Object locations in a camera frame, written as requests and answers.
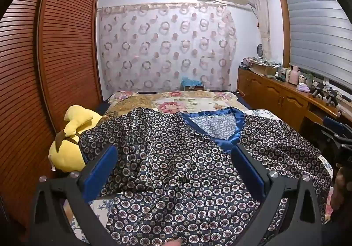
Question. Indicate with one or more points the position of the small round fan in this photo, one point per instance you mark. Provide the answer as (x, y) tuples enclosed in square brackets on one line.
[(260, 51)]

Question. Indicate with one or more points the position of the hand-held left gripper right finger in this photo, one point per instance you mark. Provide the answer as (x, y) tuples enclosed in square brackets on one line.
[(248, 169)]

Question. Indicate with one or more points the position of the person's right hand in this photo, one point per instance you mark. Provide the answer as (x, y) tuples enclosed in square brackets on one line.
[(341, 188)]

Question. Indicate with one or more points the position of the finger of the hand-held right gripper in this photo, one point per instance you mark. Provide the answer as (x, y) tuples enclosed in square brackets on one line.
[(333, 125)]

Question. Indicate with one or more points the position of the blue cloth bundle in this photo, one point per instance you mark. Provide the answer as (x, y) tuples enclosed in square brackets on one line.
[(192, 82)]

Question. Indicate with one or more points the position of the wooden sideboard cabinet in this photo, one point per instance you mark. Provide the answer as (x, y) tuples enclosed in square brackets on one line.
[(275, 94)]

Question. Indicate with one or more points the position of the yellow plush toy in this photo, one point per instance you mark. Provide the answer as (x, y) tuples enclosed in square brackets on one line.
[(68, 149)]

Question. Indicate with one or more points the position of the cardboard box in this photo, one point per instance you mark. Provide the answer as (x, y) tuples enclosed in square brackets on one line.
[(264, 68)]

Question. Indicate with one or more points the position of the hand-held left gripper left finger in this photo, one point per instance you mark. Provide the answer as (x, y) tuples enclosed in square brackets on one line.
[(101, 169)]

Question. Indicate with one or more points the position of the cream bundled curtain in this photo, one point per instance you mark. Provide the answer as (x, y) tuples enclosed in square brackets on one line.
[(263, 20)]

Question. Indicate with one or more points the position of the pink thermos bottle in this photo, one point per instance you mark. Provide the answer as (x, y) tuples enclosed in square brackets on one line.
[(294, 75)]

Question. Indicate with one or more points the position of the wooden louvered wardrobe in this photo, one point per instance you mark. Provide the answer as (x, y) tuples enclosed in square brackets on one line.
[(27, 70)]

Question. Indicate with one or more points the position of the navy circle-patterned satin shirt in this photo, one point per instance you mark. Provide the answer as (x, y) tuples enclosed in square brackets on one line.
[(176, 158)]

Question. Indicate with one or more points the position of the beige floral quilt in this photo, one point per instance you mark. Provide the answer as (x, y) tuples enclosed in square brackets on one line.
[(170, 103)]

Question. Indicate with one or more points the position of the purple pouch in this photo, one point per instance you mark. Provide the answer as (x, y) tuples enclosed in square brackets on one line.
[(303, 88)]

